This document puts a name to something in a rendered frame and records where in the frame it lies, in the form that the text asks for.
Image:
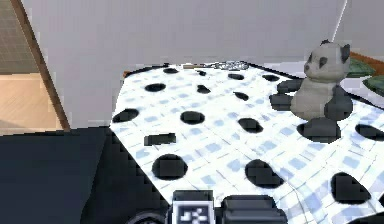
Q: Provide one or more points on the green pillow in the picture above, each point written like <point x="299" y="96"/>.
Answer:
<point x="359" y="68"/>
<point x="376" y="85"/>

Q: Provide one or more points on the grey panda plush toy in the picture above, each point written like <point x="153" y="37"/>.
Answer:
<point x="315" y="96"/>

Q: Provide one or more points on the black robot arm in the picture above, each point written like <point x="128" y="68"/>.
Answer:
<point x="248" y="211"/>

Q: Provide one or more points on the brown wooden door frame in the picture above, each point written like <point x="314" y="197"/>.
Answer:
<point x="43" y="66"/>

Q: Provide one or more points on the black radiophone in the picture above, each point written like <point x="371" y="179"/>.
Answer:
<point x="160" y="139"/>

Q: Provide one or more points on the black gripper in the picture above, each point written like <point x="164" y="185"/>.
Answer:
<point x="151" y="219"/>

